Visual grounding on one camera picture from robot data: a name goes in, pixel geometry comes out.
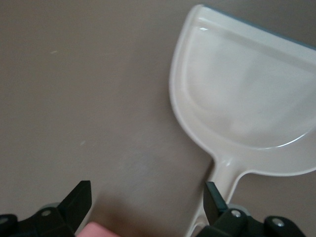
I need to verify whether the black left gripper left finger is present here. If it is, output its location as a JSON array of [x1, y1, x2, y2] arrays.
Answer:
[[0, 180, 93, 237]]

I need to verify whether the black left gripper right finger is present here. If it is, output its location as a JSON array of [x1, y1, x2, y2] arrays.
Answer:
[[197, 182, 306, 237]]

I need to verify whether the beige plastic dustpan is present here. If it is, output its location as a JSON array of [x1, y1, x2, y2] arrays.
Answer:
[[169, 3, 316, 237]]

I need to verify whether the pink plastic bin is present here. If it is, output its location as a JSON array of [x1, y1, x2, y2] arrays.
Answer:
[[76, 221, 118, 237]]

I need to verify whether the brown table cover sheet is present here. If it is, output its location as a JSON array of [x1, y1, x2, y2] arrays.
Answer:
[[0, 0, 316, 237]]

